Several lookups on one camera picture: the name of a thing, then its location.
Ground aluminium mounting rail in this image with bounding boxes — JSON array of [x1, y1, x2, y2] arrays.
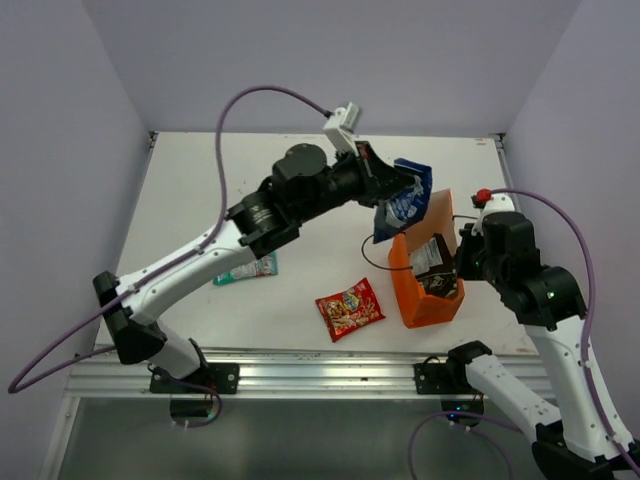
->
[[64, 347, 566, 401]]

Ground brown potato chips bag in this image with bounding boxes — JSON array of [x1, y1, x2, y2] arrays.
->
[[409, 233, 458, 298]]

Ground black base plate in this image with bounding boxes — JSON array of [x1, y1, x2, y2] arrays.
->
[[147, 362, 240, 395], [413, 356, 471, 395]]

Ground blue snack packet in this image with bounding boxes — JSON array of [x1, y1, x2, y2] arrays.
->
[[373, 158, 432, 244]]

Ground orange paper bag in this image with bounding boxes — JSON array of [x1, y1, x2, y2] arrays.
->
[[381, 189, 465, 329]]

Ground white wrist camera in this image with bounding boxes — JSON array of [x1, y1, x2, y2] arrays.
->
[[471, 188, 516, 216], [323, 102, 362, 153]]

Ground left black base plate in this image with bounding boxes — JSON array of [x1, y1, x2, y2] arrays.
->
[[147, 362, 240, 395]]

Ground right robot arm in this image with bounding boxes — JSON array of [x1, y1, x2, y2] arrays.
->
[[445, 211, 639, 479]]

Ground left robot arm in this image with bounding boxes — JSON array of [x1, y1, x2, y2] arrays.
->
[[93, 141, 416, 393]]

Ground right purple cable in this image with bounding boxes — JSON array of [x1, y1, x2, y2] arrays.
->
[[408, 187, 640, 480]]

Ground purple cable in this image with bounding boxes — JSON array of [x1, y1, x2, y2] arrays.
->
[[7, 85, 334, 429], [408, 187, 640, 480]]

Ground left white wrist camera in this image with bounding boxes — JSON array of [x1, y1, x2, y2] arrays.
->
[[323, 102, 362, 153]]

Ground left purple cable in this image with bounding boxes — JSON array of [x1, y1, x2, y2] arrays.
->
[[7, 85, 334, 429]]

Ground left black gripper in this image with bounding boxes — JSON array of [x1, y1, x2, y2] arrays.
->
[[295, 141, 416, 225]]

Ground teal snack packet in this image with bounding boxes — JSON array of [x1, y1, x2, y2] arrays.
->
[[212, 252, 278, 286]]

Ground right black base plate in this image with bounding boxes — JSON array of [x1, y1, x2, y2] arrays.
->
[[413, 356, 471, 395]]

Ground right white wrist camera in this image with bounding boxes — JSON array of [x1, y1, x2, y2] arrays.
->
[[471, 188, 516, 216]]

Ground red snack packet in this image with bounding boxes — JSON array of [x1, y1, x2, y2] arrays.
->
[[315, 278, 386, 342]]

